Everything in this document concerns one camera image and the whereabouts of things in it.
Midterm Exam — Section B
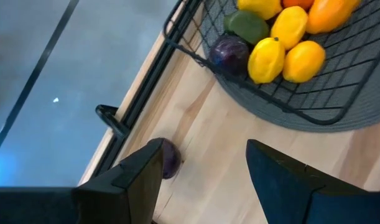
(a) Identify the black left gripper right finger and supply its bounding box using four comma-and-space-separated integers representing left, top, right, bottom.
245, 139, 380, 224

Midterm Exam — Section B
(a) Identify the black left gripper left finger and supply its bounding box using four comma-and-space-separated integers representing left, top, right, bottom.
72, 138, 165, 224

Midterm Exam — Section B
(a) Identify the purple cabbage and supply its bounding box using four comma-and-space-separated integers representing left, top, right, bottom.
208, 34, 250, 75
147, 138, 182, 180

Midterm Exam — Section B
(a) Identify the black wire basket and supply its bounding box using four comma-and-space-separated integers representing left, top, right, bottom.
163, 0, 380, 126

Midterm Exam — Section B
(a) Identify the yellow lemon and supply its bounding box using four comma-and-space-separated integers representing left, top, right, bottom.
270, 6, 308, 50
247, 36, 286, 85
282, 40, 327, 84

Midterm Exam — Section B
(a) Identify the green cucumber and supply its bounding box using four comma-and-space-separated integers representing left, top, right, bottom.
223, 10, 271, 45

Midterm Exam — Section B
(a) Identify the orange-yellow bell pepper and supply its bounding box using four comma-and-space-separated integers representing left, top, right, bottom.
305, 0, 362, 35

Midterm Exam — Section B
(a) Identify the yellow bell pepper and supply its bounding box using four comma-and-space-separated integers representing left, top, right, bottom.
238, 0, 283, 21

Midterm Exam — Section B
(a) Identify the orange fruit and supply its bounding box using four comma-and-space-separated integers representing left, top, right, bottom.
282, 0, 315, 11

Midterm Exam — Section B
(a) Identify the round grey woven mat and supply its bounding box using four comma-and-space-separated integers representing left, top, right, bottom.
202, 0, 380, 133

